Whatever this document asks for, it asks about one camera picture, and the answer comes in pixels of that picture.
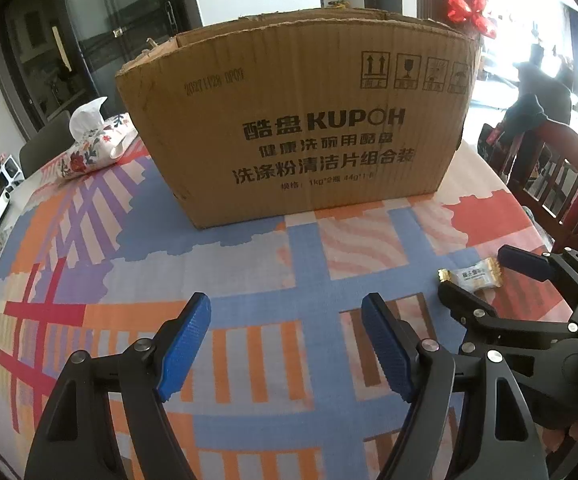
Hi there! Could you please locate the white gold candy bar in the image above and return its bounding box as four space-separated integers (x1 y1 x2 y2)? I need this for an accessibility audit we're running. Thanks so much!
438 257 502 292

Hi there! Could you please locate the red wooden chair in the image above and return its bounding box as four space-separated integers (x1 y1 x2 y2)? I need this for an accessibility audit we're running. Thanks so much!
478 119 578 252

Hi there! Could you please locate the dark chair by window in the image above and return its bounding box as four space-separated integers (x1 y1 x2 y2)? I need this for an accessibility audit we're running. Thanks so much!
516 62 572 125

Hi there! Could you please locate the colourful patterned tablecloth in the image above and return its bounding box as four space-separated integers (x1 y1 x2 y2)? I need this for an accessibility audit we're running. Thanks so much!
0 143 545 479

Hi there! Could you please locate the red bow decoration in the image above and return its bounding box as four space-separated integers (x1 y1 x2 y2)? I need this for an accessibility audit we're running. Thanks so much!
447 0 496 39

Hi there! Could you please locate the brown cardboard box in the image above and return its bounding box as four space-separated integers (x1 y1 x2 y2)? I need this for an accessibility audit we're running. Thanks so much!
115 9 481 229

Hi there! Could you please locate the floral tissue pack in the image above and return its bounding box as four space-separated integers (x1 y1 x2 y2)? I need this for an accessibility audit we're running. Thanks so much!
57 96 138 180

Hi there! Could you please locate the black glass door cabinet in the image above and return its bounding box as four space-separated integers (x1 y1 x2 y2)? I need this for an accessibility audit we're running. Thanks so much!
0 0 201 140

